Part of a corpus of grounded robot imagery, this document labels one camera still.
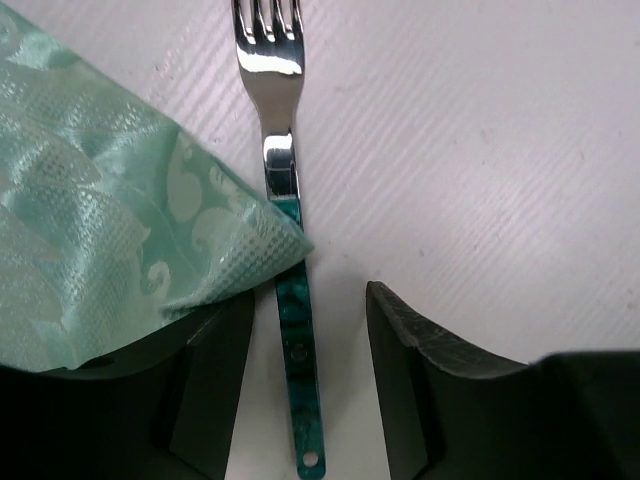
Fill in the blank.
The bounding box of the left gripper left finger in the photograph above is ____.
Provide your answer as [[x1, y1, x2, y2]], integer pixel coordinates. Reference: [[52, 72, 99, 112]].
[[1, 292, 255, 479]]

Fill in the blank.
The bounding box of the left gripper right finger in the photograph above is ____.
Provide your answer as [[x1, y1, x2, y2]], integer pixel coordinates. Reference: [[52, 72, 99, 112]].
[[366, 282, 639, 479]]

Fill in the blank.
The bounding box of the green patterned cloth placemat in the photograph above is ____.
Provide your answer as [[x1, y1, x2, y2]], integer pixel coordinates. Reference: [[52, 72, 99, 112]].
[[1, 7, 312, 372]]

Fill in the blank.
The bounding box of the silver fork green handle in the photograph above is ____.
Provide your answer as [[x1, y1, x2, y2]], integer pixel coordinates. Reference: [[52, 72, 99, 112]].
[[231, 1, 326, 479]]

